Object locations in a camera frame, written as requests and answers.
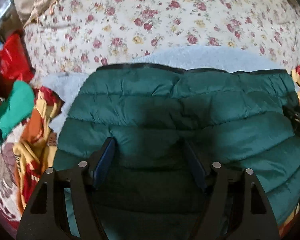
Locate light blue fleece garment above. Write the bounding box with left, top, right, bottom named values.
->
left=41, top=45, right=300, bottom=133

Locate dark green puffer jacket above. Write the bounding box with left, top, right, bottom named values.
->
left=52, top=63, right=300, bottom=240

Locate red pillow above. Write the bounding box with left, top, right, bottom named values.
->
left=0, top=33, right=34, bottom=85

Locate floral white bed sheet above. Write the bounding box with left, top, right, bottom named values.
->
left=24, top=0, right=300, bottom=78

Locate teal green garment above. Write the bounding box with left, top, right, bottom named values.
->
left=0, top=80, right=35, bottom=145

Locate orange red checkered blanket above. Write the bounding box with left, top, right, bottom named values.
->
left=12, top=64, right=300, bottom=235

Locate white red leaf blanket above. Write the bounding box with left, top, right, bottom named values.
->
left=0, top=124, right=25, bottom=222

